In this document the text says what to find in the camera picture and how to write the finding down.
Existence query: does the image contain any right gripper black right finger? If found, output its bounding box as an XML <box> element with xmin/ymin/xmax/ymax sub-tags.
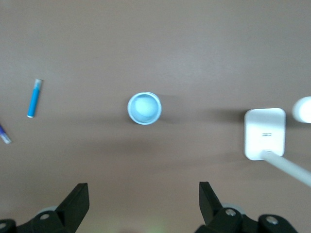
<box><xmin>194</xmin><ymin>181</ymin><xmax>299</xmax><ymax>233</ymax></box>

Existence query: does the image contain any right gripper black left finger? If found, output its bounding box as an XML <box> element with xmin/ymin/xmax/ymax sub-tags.
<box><xmin>0</xmin><ymin>183</ymin><xmax>90</xmax><ymax>233</ymax></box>

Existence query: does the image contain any blue marker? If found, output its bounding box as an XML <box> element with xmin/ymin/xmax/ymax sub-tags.
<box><xmin>26</xmin><ymin>78</ymin><xmax>44</xmax><ymax>119</ymax></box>

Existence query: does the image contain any purple marker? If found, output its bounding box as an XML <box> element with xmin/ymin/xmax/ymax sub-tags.
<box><xmin>0</xmin><ymin>122</ymin><xmax>12</xmax><ymax>144</ymax></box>

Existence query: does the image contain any translucent blue cup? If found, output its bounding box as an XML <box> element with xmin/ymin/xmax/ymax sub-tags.
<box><xmin>127</xmin><ymin>91</ymin><xmax>163</xmax><ymax>126</ymax></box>

